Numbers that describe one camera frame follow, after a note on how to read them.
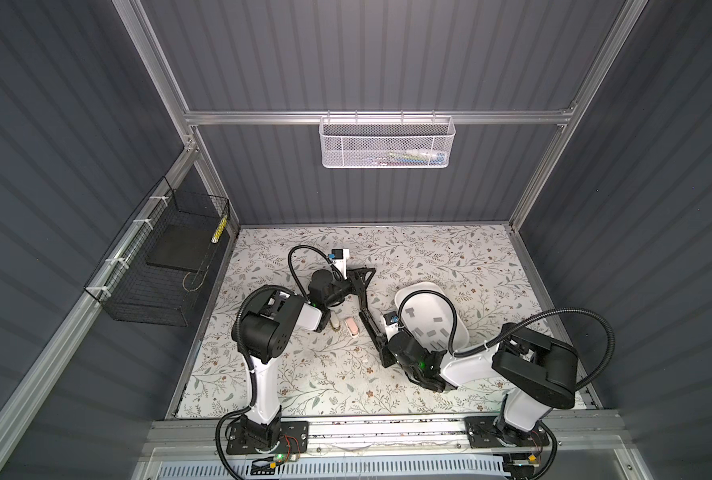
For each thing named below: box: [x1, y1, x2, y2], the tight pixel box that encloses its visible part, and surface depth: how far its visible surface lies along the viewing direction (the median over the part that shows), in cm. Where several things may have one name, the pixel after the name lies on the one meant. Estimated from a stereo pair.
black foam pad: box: [146, 224, 220, 273], surface depth 79 cm
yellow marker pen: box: [211, 214, 228, 244], surface depth 83 cm
